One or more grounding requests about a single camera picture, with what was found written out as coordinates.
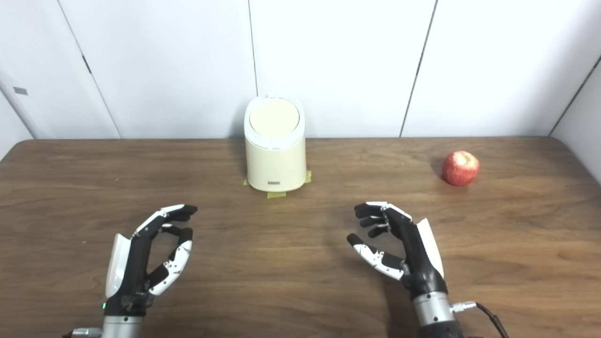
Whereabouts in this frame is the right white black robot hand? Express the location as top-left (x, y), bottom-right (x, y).
top-left (347, 201), bottom-right (449, 301)

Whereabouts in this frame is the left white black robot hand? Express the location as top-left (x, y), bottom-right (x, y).
top-left (104, 204), bottom-right (198, 317)

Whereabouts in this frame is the red apple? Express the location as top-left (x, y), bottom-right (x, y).
top-left (441, 151), bottom-right (480, 186)

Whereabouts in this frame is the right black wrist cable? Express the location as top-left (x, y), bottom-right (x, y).
top-left (451, 301), bottom-right (510, 338)

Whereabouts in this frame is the cream-colored round bin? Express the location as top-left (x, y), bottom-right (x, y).
top-left (244, 95), bottom-right (307, 192)

